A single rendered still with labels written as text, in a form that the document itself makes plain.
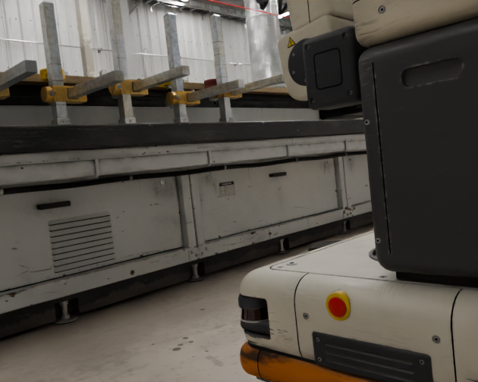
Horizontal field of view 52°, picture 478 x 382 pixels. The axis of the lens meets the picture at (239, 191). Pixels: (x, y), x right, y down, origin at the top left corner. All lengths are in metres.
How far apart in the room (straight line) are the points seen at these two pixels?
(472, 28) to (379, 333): 0.50
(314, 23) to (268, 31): 6.19
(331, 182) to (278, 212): 0.54
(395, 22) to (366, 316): 0.49
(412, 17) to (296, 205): 2.08
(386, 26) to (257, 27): 6.52
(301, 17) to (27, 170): 0.96
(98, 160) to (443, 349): 1.28
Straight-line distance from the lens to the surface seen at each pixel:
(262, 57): 7.25
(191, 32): 12.02
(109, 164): 1.78
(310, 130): 2.53
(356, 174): 3.37
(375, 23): 0.88
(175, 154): 1.95
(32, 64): 1.36
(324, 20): 1.13
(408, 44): 0.85
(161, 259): 2.14
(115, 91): 1.81
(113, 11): 1.89
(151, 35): 11.23
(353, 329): 0.91
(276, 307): 1.01
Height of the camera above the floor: 0.51
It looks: 3 degrees down
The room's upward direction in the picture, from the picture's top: 6 degrees counter-clockwise
